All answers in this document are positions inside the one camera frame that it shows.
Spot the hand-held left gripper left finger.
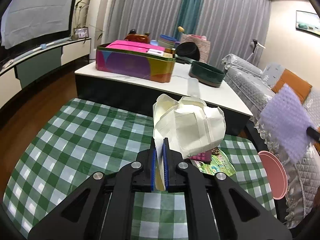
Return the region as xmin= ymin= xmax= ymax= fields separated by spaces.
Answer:
xmin=27 ymin=137 xmax=158 ymax=240

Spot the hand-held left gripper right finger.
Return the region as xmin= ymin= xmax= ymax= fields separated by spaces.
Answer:
xmin=163 ymin=137 xmax=293 ymax=240

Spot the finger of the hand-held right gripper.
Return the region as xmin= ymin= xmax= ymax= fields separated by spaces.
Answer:
xmin=307 ymin=126 xmax=320 ymax=143

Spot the purple textured cloth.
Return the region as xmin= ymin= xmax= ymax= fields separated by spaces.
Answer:
xmin=258 ymin=84 xmax=314 ymax=164

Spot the white paper bag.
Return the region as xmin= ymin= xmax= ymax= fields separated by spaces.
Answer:
xmin=152 ymin=94 xmax=227 ymax=192

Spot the pink plastic bin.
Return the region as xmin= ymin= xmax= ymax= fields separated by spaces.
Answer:
xmin=257 ymin=150 xmax=288 ymax=200

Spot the dark maroon patterned item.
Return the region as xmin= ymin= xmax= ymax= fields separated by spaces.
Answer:
xmin=189 ymin=150 xmax=213 ymax=162

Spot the green printed packet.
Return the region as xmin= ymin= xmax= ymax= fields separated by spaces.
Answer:
xmin=194 ymin=147 xmax=237 ymax=180

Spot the orange cushion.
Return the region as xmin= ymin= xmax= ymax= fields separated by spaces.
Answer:
xmin=271 ymin=69 xmax=313 ymax=103

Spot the white-topped coffee table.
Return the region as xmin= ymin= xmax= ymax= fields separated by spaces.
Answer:
xmin=74 ymin=60 xmax=254 ymax=137

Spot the green white checked tablecloth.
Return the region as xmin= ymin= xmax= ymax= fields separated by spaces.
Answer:
xmin=2 ymin=97 xmax=278 ymax=240

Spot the clear plastic bottle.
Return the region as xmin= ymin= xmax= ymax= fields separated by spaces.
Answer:
xmin=188 ymin=77 xmax=199 ymax=97

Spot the sofa with grey quilted cover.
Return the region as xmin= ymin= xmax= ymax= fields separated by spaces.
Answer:
xmin=221 ymin=54 xmax=320 ymax=228

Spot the dark green round box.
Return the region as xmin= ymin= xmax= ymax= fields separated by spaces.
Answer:
xmin=188 ymin=60 xmax=227 ymax=88

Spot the colourful rectangular box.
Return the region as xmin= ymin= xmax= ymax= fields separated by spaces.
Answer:
xmin=96 ymin=44 xmax=176 ymax=83

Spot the white standing lamp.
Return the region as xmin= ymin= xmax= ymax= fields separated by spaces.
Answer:
xmin=250 ymin=39 xmax=266 ymax=60

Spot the black hat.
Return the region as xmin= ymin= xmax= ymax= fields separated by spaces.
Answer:
xmin=176 ymin=42 xmax=200 ymax=62

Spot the pink flat package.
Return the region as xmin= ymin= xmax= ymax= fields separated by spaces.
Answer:
xmin=105 ymin=40 xmax=165 ymax=54

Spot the stack of pastel bowls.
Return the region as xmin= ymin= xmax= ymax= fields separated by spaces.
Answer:
xmin=158 ymin=34 xmax=178 ymax=49

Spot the red-brown teapot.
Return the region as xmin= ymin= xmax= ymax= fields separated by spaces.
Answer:
xmin=124 ymin=29 xmax=150 ymax=44

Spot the grey curtain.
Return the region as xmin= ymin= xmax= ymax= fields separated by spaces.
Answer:
xmin=105 ymin=0 xmax=189 ymax=44
xmin=200 ymin=0 xmax=272 ymax=65

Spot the television stand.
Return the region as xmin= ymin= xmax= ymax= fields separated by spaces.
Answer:
xmin=0 ymin=38 xmax=92 ymax=90

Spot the teal curtain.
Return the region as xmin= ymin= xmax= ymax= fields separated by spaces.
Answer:
xmin=179 ymin=0 xmax=207 ymax=42

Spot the white rod with blue knob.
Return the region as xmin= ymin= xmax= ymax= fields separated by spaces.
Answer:
xmin=0 ymin=39 xmax=71 ymax=66

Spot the white standing air conditioner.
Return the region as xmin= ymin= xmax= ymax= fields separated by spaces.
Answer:
xmin=89 ymin=0 xmax=113 ymax=60

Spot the bamboo plant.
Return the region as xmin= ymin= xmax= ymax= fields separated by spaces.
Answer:
xmin=74 ymin=0 xmax=104 ymax=40

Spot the television with grey cover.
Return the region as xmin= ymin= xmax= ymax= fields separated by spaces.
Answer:
xmin=0 ymin=0 xmax=77 ymax=49

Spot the framed wall picture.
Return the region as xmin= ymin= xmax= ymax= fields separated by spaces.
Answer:
xmin=296 ymin=10 xmax=320 ymax=37

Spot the small photo frame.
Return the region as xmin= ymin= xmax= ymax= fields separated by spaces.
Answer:
xmin=74 ymin=27 xmax=89 ymax=38

